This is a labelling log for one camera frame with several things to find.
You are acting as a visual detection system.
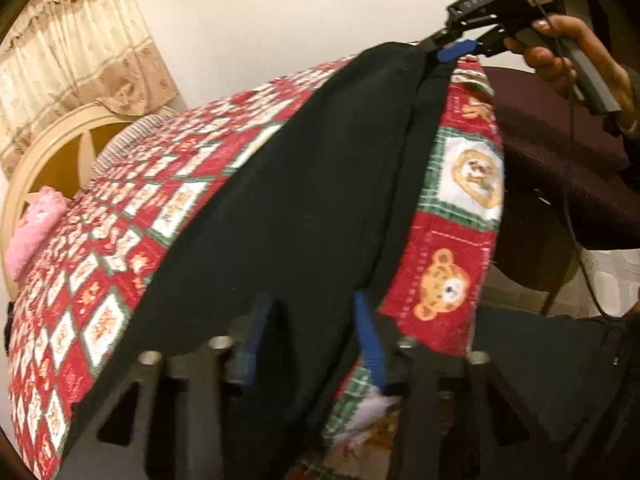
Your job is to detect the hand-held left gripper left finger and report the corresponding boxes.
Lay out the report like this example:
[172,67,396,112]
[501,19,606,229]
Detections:
[60,297,283,480]

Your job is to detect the person's right hand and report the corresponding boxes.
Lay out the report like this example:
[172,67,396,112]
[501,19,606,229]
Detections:
[504,14,632,111]

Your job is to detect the striped pillow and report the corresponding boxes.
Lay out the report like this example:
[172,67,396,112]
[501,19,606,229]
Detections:
[92,112,177,179]

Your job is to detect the black pants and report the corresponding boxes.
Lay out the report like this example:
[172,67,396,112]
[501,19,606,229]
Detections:
[60,42,453,480]

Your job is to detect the red bear printed bed sheet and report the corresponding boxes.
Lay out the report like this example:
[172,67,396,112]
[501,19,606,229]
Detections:
[7,55,506,480]

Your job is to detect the cream wooden headboard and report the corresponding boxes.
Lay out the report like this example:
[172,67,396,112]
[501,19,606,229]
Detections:
[0,101,178,303]

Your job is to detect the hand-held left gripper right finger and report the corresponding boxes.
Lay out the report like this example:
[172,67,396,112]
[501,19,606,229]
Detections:
[353,291,576,480]

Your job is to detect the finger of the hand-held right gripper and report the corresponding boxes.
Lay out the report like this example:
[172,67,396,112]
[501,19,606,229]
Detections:
[417,25,473,52]
[436,39,478,63]

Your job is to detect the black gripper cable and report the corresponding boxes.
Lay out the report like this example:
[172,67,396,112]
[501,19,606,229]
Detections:
[520,0,640,322]

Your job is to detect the person's right forearm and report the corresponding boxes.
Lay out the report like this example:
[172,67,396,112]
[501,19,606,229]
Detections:
[614,62,640,137]

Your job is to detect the dark maroon chair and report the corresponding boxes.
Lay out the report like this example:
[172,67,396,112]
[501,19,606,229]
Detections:
[477,64,640,317]

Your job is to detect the pink pillow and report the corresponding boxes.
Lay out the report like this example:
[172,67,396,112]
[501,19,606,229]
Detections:
[6,186,74,282]

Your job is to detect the beige valance curtain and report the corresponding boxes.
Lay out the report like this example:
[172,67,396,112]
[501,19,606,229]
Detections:
[0,0,181,178]

